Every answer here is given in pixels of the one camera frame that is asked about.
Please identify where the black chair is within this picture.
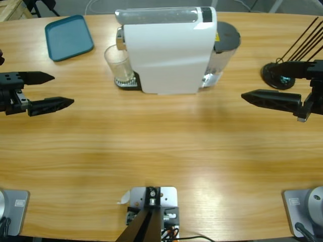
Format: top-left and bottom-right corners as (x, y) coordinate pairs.
(24, 0), (61, 18)

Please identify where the dark camera post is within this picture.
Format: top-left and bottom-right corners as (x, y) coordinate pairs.
(117, 186), (162, 242)

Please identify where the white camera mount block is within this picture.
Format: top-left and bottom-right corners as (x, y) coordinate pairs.
(126, 186), (180, 239)

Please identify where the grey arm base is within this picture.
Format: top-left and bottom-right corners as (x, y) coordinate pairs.
(282, 186), (323, 238)
(0, 189), (30, 236)

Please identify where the orange cable bundle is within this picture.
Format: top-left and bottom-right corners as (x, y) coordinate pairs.
(161, 225), (180, 239)

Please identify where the wooden crate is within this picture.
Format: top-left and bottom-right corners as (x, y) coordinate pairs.
(0, 0), (33, 23)

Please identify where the teal plastic tray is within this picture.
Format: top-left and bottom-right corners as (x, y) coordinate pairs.
(44, 14), (95, 63)

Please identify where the white paper tag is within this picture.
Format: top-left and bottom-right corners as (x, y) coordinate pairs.
(116, 190), (131, 205)

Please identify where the black mount cable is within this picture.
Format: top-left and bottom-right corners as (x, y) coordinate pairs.
(176, 235), (215, 242)

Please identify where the white floor cable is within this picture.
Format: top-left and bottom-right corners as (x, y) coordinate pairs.
(84, 0), (118, 15)
(237, 0), (258, 12)

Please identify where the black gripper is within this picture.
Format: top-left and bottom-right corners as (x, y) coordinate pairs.
(0, 71), (75, 117)
(241, 59), (323, 123)

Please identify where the white capsule coffee machine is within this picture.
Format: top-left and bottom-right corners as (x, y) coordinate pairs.
(115, 6), (242, 96)

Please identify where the black capsule holder with rods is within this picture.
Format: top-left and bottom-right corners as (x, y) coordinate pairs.
(260, 16), (323, 90)

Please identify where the clear glass cup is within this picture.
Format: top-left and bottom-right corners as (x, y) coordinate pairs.
(104, 44), (134, 82)

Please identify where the grey metal leg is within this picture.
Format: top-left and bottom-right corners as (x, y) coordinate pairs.
(270, 0), (283, 13)

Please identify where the black base cable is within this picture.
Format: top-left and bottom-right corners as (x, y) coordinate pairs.
(294, 221), (316, 242)
(0, 216), (12, 237)

